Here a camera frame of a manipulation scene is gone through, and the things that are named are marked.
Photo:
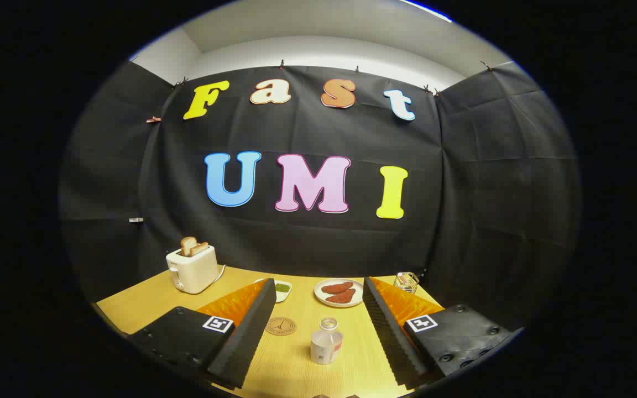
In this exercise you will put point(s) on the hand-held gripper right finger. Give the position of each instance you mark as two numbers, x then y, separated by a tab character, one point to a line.
387	331

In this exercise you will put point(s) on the wooden table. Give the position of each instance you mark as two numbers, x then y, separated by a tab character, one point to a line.
288	362

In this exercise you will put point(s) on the red meat patty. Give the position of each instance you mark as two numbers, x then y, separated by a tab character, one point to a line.
342	297
338	287

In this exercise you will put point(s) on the round cork coaster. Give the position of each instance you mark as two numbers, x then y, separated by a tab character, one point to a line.
281	326

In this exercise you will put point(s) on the cream toaster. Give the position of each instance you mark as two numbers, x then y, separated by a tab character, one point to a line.
194	272

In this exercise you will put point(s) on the clear plastic juice bottle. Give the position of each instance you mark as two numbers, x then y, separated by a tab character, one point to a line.
325	347

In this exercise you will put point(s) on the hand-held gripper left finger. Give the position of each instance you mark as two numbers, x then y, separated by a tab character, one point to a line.
249	337

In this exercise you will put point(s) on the white divided seed dish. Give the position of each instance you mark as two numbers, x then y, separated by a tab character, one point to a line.
283	288

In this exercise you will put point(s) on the white round plate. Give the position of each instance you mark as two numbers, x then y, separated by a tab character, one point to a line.
318	293

